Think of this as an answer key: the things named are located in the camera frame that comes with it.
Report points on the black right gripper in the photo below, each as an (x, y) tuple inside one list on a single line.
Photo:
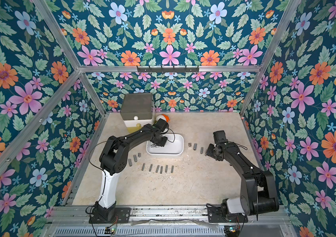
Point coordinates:
[(212, 151)]

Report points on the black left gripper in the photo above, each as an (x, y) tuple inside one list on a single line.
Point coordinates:
[(163, 143)]

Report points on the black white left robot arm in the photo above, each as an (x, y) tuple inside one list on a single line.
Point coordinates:
[(113, 160)]

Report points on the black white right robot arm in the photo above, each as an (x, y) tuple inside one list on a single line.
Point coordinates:
[(258, 192)]

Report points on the white plastic storage tray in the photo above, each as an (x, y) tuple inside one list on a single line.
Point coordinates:
[(174, 147)]

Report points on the grey white yellow drawer box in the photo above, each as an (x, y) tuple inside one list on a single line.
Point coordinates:
[(137, 111)]

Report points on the white orange ball toy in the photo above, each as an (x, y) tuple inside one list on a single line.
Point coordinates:
[(163, 117)]

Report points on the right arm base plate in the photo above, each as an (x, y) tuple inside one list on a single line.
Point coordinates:
[(215, 214)]

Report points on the black wall hook rail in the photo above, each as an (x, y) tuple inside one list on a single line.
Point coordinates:
[(168, 69)]

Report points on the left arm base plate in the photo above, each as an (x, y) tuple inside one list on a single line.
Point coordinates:
[(100, 215)]

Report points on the aluminium front rail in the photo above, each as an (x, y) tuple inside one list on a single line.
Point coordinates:
[(165, 221)]

